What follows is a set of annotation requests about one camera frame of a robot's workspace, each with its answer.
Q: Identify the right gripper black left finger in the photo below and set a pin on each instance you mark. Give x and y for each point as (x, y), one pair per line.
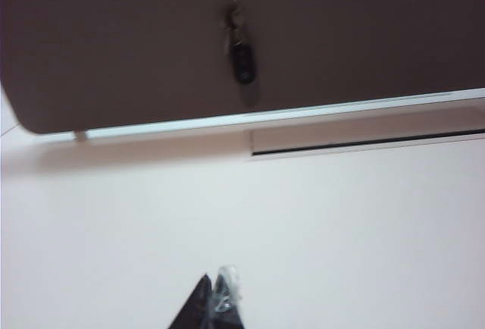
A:
(195, 310)

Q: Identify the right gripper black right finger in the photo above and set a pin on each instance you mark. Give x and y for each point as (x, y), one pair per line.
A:
(227, 317)

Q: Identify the bunch of keys with black fob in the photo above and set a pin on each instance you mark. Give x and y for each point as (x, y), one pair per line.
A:
(242, 60)

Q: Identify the grey right desk divider panel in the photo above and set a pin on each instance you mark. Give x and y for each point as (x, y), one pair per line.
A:
(113, 41)

